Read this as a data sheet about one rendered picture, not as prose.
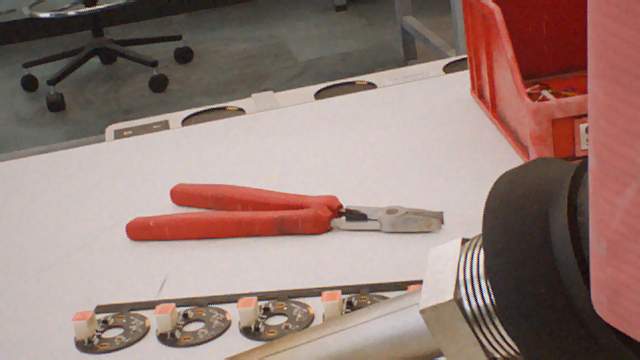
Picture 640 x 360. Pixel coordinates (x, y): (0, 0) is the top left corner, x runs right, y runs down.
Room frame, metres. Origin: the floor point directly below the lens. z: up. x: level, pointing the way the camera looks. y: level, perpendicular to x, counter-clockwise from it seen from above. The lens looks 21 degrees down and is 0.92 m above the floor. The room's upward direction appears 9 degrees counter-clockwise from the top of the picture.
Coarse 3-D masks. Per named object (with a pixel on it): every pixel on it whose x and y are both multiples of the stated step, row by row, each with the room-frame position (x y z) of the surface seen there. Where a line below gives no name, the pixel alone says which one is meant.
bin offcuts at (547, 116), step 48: (480, 0) 0.47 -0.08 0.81; (528, 0) 0.52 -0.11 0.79; (576, 0) 0.52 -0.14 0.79; (480, 48) 0.49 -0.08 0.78; (528, 48) 0.52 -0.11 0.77; (576, 48) 0.52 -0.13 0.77; (480, 96) 0.50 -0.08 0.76; (528, 96) 0.49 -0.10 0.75; (576, 96) 0.40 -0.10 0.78; (528, 144) 0.42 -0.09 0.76; (576, 144) 0.40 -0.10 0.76
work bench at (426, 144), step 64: (192, 128) 0.54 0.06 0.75; (256, 128) 0.52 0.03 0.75; (320, 128) 0.51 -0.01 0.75; (384, 128) 0.49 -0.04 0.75; (448, 128) 0.48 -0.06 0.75; (0, 192) 0.49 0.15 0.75; (64, 192) 0.48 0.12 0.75; (128, 192) 0.46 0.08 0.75; (320, 192) 0.43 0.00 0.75; (384, 192) 0.41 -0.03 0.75; (448, 192) 0.40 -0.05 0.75; (0, 256) 0.41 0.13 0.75; (64, 256) 0.40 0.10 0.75; (128, 256) 0.39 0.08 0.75; (192, 256) 0.38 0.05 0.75; (256, 256) 0.37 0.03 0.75; (320, 256) 0.36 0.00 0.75; (384, 256) 0.35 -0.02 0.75; (0, 320) 0.35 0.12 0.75; (64, 320) 0.35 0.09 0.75; (320, 320) 0.32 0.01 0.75
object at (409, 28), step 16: (400, 0) 3.09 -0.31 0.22; (400, 16) 3.09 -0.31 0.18; (400, 32) 3.10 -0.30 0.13; (416, 32) 2.92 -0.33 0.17; (464, 32) 2.49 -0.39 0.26; (400, 48) 3.11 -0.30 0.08; (432, 48) 2.76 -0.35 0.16; (448, 48) 2.67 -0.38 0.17; (464, 48) 2.49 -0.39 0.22; (64, 144) 2.39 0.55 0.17; (80, 144) 2.39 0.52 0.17; (0, 160) 2.37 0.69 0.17
